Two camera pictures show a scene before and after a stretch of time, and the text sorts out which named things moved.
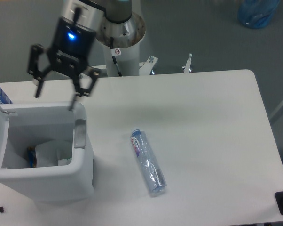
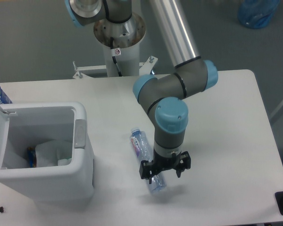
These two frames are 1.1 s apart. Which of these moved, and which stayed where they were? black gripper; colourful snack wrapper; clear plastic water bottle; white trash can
Moved: black gripper
Stayed: clear plastic water bottle; white trash can; colourful snack wrapper
